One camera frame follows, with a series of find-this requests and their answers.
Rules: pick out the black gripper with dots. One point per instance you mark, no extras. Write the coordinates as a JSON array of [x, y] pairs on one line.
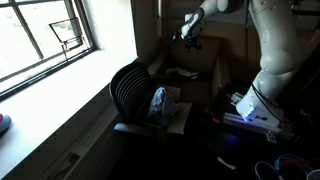
[[192, 41]]

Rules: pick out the black robot table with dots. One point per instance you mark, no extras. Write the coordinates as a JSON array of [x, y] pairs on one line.
[[253, 146]]

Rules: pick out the dark framed window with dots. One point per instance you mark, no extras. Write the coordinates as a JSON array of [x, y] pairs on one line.
[[20, 40]]

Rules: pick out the blue striped shirt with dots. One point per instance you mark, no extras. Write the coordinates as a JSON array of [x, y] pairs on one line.
[[161, 105]]

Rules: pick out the open hinged window pane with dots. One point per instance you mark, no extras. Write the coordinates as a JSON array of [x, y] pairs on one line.
[[68, 30]]

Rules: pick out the red and blue cap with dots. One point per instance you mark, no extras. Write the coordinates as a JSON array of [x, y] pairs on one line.
[[4, 122]]

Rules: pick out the small white scrap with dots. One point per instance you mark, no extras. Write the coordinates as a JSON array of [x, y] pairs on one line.
[[226, 163]]

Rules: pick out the open cardboard box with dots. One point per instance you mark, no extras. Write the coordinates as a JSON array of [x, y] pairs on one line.
[[181, 116]]

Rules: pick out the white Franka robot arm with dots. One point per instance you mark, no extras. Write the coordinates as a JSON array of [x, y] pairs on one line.
[[276, 43]]

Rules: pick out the white printed garment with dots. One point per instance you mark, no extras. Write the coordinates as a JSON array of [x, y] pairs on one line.
[[181, 71]]

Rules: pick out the black camera stand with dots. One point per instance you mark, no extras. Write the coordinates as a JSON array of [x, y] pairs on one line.
[[305, 12]]

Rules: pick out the tan leather couch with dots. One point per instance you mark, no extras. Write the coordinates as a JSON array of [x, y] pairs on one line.
[[196, 53]]

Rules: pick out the black slatted office chair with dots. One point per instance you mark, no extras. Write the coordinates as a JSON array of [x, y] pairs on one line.
[[131, 90]]

